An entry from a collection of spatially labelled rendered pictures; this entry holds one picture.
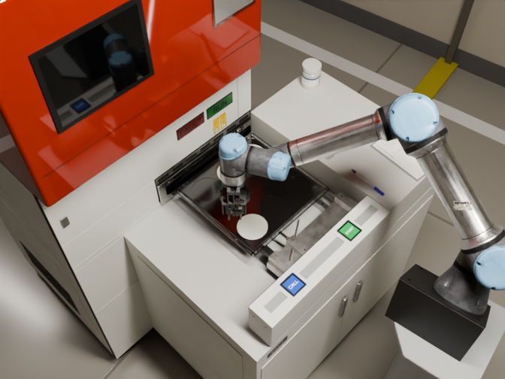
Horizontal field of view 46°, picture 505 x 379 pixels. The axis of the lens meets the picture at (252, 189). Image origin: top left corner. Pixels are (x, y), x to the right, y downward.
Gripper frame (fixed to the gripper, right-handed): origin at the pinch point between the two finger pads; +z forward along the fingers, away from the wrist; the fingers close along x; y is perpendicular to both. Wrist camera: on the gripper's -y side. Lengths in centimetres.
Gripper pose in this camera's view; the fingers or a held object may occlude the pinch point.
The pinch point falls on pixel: (235, 211)
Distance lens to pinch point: 185.6
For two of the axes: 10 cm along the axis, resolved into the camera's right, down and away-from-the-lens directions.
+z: 0.0, 6.0, 8.0
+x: 10.0, 0.0, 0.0
